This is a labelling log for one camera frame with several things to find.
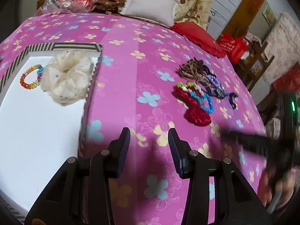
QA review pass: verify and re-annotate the navy striped ribbon bow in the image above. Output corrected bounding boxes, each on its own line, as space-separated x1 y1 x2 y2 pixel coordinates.
205 85 238 109

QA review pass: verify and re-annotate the blue bead bracelet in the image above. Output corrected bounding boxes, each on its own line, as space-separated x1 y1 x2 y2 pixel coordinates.
189 91 215 114

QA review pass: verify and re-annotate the dark red scrunchie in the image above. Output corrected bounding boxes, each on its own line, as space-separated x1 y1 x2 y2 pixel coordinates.
172 86 212 127

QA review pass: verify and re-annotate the green white bead bracelet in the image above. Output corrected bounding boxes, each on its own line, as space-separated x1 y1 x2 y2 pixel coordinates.
175 81 203 94

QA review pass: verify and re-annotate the leopard print hair bow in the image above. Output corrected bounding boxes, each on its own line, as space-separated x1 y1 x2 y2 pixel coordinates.
176 57 216 87

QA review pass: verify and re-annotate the orange multicolour bead bracelet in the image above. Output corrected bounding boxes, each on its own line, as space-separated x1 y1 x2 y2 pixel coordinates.
19 63 45 91

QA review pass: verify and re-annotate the cream dotted scrunchie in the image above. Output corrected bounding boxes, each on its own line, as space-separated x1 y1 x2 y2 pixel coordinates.
40 50 94 105

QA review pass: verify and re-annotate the person's right hand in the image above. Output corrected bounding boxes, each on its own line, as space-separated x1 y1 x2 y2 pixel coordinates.
257 168 297 214

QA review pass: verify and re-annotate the wooden chair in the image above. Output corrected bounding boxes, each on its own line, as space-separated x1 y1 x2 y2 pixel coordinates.
233 38 275 92

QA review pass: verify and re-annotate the white striped storage box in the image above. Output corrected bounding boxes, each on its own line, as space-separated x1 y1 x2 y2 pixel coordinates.
1 43 103 224

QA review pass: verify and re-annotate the red shopping bag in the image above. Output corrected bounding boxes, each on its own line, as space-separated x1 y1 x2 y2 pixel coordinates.
218 34 248 64

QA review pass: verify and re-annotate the red cushion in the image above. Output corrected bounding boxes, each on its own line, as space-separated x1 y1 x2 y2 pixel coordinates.
170 21 226 58

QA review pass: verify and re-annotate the pink floral bed blanket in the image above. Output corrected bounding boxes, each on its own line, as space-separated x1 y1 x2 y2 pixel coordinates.
1 13 265 224

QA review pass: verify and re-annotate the white pillow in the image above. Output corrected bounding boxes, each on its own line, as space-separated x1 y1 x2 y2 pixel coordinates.
121 0 179 27

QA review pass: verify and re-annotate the clear plastic bag pile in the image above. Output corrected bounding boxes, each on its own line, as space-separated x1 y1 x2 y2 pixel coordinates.
35 0 96 16

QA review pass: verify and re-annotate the purple bead bracelet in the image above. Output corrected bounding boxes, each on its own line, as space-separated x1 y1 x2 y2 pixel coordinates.
206 73 226 92

